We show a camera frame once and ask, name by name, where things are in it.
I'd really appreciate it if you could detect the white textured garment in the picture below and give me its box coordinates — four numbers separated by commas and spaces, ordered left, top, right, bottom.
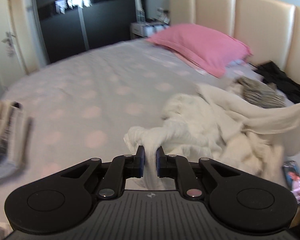
124, 84, 300, 190

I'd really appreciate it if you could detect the stack of folded clothes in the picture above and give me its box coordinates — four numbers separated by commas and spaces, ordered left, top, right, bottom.
0, 100, 31, 183

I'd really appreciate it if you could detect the grey polka dot bedsheet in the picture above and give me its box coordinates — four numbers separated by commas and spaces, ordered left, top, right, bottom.
0, 37, 300, 230

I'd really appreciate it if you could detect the grey striped garment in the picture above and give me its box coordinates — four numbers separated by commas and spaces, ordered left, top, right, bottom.
235, 76, 286, 108

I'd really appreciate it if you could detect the pink pillow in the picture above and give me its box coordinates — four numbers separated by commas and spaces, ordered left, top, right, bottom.
147, 23, 252, 78

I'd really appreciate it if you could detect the colourful magazine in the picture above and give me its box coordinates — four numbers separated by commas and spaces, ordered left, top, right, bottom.
282, 160, 300, 205

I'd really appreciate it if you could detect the black garment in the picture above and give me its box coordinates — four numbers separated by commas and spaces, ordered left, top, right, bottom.
255, 61, 300, 103

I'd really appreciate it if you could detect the bedside table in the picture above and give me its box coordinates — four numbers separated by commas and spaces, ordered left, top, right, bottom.
130, 21, 169, 40

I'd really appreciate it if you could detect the cream padded headboard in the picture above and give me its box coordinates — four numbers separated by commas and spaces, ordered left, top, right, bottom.
169, 0, 300, 84

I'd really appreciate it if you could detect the black sliding wardrobe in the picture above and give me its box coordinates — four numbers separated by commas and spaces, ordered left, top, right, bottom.
36, 0, 146, 63

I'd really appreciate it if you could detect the cream door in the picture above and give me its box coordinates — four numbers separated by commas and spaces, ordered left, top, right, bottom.
0, 0, 39, 89

